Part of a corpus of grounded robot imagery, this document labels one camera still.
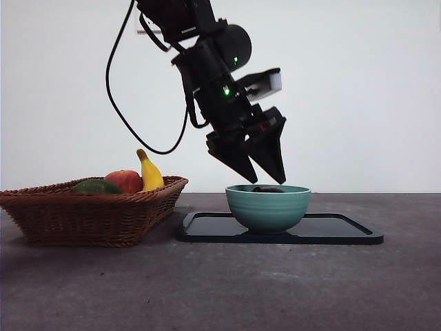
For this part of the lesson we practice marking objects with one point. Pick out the brown wicker basket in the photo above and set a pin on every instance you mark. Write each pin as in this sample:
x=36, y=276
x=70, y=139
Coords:
x=86, y=220

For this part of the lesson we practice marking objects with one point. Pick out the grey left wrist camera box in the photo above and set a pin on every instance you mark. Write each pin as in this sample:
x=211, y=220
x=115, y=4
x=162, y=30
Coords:
x=265, y=84

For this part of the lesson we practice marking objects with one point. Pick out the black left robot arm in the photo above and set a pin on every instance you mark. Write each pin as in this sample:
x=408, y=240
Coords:
x=206, y=65

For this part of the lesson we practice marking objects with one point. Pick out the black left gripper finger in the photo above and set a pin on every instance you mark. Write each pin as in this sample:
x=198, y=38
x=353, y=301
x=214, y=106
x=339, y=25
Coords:
x=237, y=160
x=270, y=155

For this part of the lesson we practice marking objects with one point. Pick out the teal ribbed bowl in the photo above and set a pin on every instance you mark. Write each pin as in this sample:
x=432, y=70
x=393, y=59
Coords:
x=268, y=210

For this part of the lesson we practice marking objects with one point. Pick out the dark purple plum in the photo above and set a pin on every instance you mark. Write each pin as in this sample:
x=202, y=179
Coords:
x=268, y=189

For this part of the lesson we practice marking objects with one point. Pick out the black rectangular tray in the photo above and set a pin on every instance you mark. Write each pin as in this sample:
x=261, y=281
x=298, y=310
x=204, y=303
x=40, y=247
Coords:
x=212, y=231

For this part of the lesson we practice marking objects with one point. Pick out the red apple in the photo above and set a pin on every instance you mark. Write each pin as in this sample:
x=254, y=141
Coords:
x=125, y=180

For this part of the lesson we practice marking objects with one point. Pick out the green mango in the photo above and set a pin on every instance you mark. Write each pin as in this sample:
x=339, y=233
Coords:
x=96, y=188

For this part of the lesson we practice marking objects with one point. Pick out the yellow banana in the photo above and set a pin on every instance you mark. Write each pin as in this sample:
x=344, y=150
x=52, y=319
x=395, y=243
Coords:
x=151, y=174

